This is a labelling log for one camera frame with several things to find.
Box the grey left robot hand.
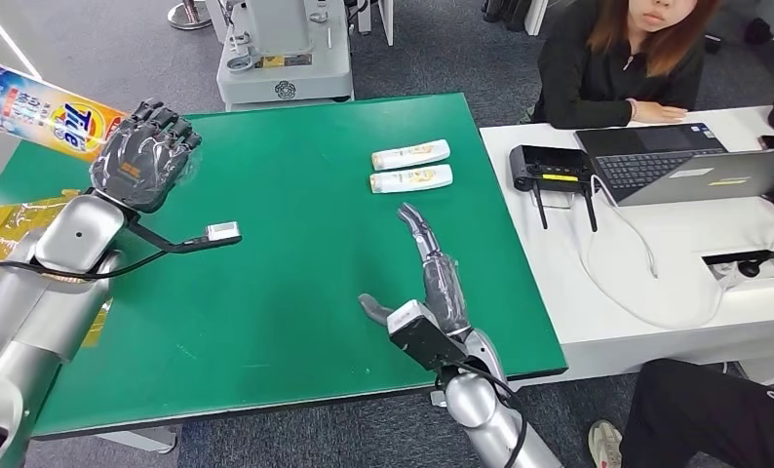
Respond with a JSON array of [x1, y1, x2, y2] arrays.
[[88, 98, 203, 215]]

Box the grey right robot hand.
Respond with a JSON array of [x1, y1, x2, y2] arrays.
[[358, 202, 474, 338]]

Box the orange detergent bottle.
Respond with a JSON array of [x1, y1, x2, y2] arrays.
[[0, 58, 128, 164]]

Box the white shampoo bottle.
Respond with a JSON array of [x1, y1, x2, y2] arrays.
[[370, 138, 452, 172], [368, 163, 455, 195]]

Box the metal stanchion base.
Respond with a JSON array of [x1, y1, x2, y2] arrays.
[[167, 0, 213, 31]]

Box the black router with antennas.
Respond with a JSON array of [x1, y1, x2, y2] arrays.
[[509, 144, 600, 233]]

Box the white robot stand machine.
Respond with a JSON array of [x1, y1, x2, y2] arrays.
[[205, 0, 356, 112]]

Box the black bags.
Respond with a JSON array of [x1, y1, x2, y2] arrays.
[[482, 0, 551, 37]]

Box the laptop computer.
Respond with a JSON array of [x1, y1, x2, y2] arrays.
[[574, 122, 774, 208]]

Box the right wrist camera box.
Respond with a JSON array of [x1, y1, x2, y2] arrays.
[[386, 298, 471, 371]]

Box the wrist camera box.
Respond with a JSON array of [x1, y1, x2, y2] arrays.
[[386, 298, 471, 371], [127, 219, 243, 254]]

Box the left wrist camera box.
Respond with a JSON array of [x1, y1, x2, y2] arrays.
[[127, 219, 243, 254]]

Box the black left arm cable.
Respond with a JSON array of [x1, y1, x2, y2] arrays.
[[0, 248, 169, 284]]

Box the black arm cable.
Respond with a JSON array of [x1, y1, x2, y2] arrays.
[[0, 248, 169, 284], [447, 361, 530, 468]]

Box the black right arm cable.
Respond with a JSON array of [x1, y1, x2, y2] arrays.
[[447, 361, 530, 468]]

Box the white cable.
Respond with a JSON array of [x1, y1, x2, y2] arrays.
[[577, 175, 734, 332]]

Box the black power cable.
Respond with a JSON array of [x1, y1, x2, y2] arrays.
[[737, 217, 774, 279]]

